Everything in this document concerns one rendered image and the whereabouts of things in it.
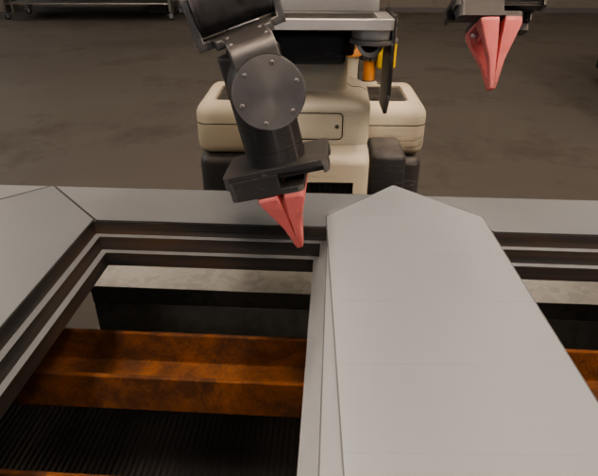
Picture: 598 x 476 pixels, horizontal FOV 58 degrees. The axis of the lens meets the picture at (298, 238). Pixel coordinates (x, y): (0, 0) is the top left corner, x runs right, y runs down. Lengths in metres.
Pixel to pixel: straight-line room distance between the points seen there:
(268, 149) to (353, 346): 0.20
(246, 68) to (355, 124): 0.61
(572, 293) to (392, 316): 0.48
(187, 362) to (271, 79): 0.40
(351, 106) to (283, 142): 0.50
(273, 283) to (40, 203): 0.35
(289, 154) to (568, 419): 0.31
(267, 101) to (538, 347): 0.28
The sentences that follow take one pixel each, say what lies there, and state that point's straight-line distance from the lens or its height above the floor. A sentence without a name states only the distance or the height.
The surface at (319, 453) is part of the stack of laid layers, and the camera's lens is 0.36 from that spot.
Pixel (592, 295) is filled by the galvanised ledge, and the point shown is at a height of 0.68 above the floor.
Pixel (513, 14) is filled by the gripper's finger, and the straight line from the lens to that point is 0.69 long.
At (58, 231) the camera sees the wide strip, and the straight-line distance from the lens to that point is 0.64.
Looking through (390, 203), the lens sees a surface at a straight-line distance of 0.66.
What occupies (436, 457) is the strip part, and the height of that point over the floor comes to 0.87.
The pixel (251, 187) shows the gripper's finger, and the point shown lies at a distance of 0.51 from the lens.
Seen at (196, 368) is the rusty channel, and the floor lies 0.68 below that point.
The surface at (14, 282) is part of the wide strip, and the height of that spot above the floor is 0.87.
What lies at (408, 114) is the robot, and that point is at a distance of 1.29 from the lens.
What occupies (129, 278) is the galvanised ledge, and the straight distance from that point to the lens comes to 0.88.
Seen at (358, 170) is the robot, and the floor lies 0.77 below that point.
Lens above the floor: 1.15
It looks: 29 degrees down
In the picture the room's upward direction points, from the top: straight up
